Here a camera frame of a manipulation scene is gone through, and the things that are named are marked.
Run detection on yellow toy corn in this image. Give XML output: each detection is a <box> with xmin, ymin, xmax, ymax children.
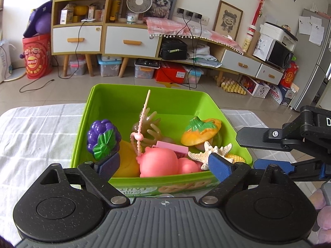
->
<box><xmin>225</xmin><ymin>153</ymin><xmax>246</xmax><ymax>163</ymax></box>

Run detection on white starfish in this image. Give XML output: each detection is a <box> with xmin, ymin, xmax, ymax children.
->
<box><xmin>187</xmin><ymin>141</ymin><xmax>234</xmax><ymax>171</ymax></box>

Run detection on yellow round toy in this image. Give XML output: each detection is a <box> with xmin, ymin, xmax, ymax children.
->
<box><xmin>113</xmin><ymin>140</ymin><xmax>140</xmax><ymax>178</ymax></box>

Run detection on purple toy grapes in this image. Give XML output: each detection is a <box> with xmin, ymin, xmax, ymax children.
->
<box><xmin>87</xmin><ymin>119</ymin><xmax>122</xmax><ymax>161</ymax></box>

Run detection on pink toy peach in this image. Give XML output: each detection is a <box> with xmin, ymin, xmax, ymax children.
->
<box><xmin>178</xmin><ymin>157</ymin><xmax>201</xmax><ymax>174</ymax></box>

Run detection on orange toy pumpkin slice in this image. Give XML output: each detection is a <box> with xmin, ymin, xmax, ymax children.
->
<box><xmin>181</xmin><ymin>116</ymin><xmax>222</xmax><ymax>147</ymax></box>

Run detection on pink block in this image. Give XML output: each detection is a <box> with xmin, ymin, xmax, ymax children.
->
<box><xmin>156</xmin><ymin>141</ymin><xmax>188</xmax><ymax>156</ymax></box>

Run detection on pink toy with beaded string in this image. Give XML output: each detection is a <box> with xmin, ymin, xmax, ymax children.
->
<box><xmin>130</xmin><ymin>90</ymin><xmax>178</xmax><ymax>178</ymax></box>

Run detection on tan toy octopus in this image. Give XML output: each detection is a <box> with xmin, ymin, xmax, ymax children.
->
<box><xmin>141</xmin><ymin>107</ymin><xmax>175</xmax><ymax>147</ymax></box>

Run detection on yellow egg tray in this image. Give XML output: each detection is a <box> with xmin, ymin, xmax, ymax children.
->
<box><xmin>214</xmin><ymin>76</ymin><xmax>246</xmax><ymax>95</ymax></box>

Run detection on silver refrigerator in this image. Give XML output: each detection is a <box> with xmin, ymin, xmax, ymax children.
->
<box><xmin>290</xmin><ymin>9</ymin><xmax>330</xmax><ymax>111</ymax></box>

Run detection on green plastic cookie box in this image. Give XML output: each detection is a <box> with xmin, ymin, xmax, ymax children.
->
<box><xmin>70</xmin><ymin>83</ymin><xmax>254</xmax><ymax>197</ymax></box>

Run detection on grey checked tablecloth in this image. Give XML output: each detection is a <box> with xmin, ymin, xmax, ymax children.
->
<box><xmin>0</xmin><ymin>103</ymin><xmax>311</xmax><ymax>238</ymax></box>

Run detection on black microwave oven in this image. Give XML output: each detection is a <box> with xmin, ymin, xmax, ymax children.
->
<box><xmin>265</xmin><ymin>40</ymin><xmax>294</xmax><ymax>69</ymax></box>

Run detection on blue lidded storage bin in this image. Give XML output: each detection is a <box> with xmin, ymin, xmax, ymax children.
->
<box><xmin>97</xmin><ymin>54</ymin><xmax>122</xmax><ymax>77</ymax></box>

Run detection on red box under sideboard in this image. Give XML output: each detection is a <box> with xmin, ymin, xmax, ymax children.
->
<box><xmin>155</xmin><ymin>61</ymin><xmax>186</xmax><ymax>84</ymax></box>

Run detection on framed cartoon girl picture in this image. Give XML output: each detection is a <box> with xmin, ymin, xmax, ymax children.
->
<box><xmin>213</xmin><ymin>0</ymin><xmax>243</xmax><ymax>40</ymax></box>

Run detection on black bag on shelf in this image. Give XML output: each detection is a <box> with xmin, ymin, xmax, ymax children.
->
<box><xmin>159</xmin><ymin>38</ymin><xmax>187</xmax><ymax>61</ymax></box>

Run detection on white paper shopping bag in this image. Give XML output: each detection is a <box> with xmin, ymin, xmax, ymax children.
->
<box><xmin>0</xmin><ymin>39</ymin><xmax>12</xmax><ymax>83</ymax></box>

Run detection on wooden sideboard with drawers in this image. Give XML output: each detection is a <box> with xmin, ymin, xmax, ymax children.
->
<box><xmin>51</xmin><ymin>0</ymin><xmax>283</xmax><ymax>84</ymax></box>

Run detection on pink checked cloth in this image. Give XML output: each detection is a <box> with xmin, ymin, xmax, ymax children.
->
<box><xmin>144</xmin><ymin>17</ymin><xmax>243</xmax><ymax>55</ymax></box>

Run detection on purple plush toy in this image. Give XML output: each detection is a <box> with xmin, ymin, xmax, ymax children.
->
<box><xmin>23</xmin><ymin>0</ymin><xmax>53</xmax><ymax>38</ymax></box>

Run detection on framed cat picture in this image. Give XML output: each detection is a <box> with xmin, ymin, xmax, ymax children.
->
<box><xmin>144</xmin><ymin>0</ymin><xmax>177</xmax><ymax>20</ymax></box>

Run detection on small white desk fan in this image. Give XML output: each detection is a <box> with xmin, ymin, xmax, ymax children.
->
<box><xmin>126</xmin><ymin>0</ymin><xmax>153</xmax><ymax>23</ymax></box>

